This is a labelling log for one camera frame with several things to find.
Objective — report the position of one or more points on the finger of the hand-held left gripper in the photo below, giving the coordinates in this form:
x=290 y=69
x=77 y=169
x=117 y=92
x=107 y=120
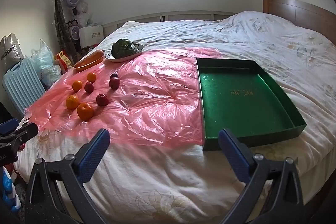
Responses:
x=8 y=126
x=25 y=132

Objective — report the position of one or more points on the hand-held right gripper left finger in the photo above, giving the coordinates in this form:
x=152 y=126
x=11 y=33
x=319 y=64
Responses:
x=95 y=153

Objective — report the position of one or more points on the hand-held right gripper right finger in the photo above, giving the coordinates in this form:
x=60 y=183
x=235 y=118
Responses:
x=232 y=155

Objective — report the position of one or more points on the large orange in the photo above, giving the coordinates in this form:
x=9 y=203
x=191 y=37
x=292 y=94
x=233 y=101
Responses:
x=72 y=102
x=85 y=111

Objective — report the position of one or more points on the red apple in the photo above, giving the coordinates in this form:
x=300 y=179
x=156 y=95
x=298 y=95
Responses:
x=114 y=82
x=102 y=100
x=89 y=87

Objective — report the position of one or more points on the green tray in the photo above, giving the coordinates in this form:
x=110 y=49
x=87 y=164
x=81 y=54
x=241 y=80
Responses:
x=241 y=98

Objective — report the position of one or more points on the small orange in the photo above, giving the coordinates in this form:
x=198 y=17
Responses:
x=77 y=86
x=91 y=77

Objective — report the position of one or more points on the dark plum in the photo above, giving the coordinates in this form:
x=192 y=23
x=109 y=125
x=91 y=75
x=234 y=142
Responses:
x=114 y=75

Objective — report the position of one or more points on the person's left hand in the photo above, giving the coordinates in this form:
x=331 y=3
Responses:
x=8 y=191

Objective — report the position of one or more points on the light blue suitcase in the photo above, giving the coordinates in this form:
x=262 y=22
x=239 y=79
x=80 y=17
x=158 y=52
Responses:
x=22 y=85

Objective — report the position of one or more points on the pale blue plastic bag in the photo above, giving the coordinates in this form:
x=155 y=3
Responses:
x=46 y=61

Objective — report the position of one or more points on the grey printed plastic bag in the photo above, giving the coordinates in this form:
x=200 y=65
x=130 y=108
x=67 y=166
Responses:
x=9 y=50

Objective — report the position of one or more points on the red and yellow box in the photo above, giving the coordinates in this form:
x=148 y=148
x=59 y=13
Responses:
x=64 y=61

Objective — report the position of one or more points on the pink plastic sheet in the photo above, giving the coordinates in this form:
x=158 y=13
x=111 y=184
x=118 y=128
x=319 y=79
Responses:
x=157 y=98

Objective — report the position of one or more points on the carrot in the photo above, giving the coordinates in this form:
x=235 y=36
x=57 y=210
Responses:
x=88 y=61

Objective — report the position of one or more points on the silver oval plate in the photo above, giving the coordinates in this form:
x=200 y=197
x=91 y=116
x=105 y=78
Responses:
x=135 y=54

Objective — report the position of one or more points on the green leafy vegetable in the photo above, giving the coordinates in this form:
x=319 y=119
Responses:
x=123 y=48

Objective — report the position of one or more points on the small white fan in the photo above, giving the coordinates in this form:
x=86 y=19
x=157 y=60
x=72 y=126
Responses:
x=74 y=33
x=72 y=0

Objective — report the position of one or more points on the plaid scarf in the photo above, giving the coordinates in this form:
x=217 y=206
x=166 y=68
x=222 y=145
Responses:
x=61 y=24

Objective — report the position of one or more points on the white paper bag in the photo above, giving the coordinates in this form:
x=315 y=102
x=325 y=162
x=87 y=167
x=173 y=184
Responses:
x=90 y=36

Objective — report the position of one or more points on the white plastic bag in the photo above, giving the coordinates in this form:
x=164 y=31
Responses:
x=84 y=15

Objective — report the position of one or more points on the white low cabinet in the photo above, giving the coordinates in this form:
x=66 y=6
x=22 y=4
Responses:
x=183 y=16

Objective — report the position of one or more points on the wooden headboard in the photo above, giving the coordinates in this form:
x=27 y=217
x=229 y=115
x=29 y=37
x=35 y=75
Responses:
x=288 y=6

